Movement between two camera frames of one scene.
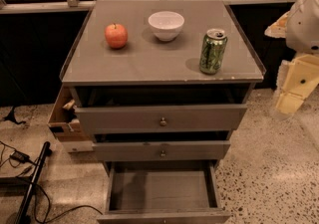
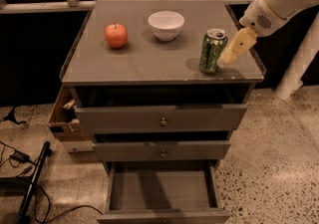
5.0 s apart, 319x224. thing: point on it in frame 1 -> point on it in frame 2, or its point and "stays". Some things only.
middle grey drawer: (162, 146) stays
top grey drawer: (159, 109) stays
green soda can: (212, 51) stays
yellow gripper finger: (303, 77) -> (262, 19)
